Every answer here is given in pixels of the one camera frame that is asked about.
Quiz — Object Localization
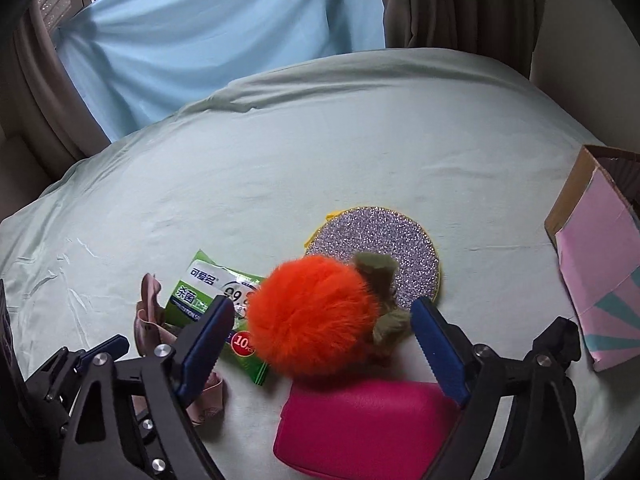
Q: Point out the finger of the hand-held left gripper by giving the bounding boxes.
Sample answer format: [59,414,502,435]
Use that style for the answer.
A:
[24,335,131,412]

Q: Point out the light blue curtain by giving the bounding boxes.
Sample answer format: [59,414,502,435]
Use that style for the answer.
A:
[52,0,389,144]

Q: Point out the orange fluffy plush fruit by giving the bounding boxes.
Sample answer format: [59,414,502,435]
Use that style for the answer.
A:
[245,251,416,379]

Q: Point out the beige curtain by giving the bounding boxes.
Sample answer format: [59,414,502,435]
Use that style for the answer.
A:
[12,9,109,162]
[375,0,547,81]

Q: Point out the green wet wipes packet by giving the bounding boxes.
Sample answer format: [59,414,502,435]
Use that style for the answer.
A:
[165,248,271,387]

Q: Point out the magenta pouch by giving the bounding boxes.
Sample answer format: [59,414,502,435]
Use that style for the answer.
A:
[272,377,464,480]

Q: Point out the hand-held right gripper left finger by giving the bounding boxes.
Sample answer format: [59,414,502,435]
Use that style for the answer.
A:
[61,295,236,480]

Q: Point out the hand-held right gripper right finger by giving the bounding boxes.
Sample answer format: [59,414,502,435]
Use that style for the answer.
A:
[410,296,586,480]

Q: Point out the pink cardboard box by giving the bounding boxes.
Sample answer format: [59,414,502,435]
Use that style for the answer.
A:
[544,144,640,374]

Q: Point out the round glittery silver pad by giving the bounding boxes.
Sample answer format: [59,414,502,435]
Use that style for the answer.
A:
[304,206,444,312]

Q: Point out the pink fabric scrunchie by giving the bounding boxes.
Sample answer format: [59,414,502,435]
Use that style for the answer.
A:
[134,272,226,427]

